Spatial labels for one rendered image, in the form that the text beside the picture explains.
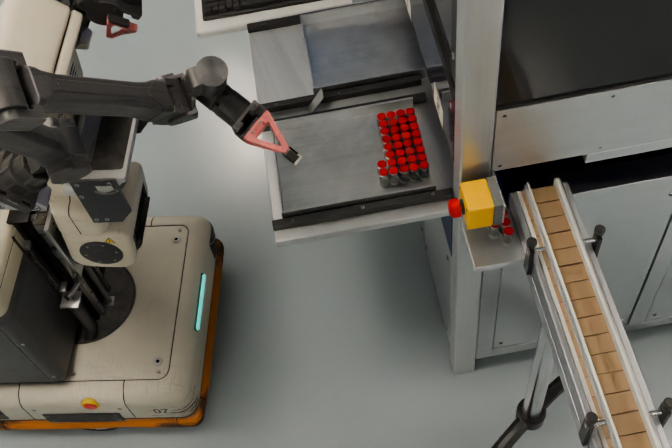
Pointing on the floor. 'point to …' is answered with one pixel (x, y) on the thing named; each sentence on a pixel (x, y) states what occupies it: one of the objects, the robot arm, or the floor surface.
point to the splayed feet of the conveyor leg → (528, 418)
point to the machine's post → (474, 119)
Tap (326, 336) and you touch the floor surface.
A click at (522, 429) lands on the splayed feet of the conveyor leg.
